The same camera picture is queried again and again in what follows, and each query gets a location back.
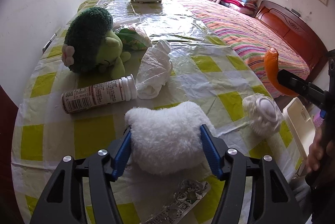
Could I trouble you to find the white fluffy plush toy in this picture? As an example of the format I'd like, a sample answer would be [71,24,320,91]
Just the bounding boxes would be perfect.
[124,101,216,176]

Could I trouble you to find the orange peel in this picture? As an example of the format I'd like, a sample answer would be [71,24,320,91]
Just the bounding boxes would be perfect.
[264,48,298,97]

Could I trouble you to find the brown pill bottle white cap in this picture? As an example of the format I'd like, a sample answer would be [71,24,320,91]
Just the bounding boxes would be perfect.
[61,74,137,114]

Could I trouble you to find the white plastic bag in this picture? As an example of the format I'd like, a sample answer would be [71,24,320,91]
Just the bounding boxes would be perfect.
[136,40,173,99]

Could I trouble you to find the green broccoli plush toy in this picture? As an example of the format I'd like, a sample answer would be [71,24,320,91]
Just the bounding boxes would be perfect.
[61,6,131,79]

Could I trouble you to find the bag with snack wrappers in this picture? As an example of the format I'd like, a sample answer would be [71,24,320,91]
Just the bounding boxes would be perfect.
[112,18,152,52]

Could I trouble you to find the white plastic trash bin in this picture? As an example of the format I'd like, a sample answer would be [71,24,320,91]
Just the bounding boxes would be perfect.
[282,97,316,160]

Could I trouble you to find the person's right hand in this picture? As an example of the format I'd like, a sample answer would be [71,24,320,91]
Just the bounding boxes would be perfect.
[305,125,334,174]

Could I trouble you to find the silver foil wrapper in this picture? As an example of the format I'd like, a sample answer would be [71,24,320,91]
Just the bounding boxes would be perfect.
[144,179,211,223]

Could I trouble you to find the red wooden headboard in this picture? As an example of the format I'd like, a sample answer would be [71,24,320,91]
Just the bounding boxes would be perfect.
[255,0,328,82]

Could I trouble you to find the striped colourful bedspread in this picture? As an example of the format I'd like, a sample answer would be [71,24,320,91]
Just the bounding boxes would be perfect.
[172,0,310,98]

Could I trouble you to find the yellow checkered plastic tablecloth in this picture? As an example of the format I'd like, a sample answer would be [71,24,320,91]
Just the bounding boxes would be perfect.
[11,0,307,224]

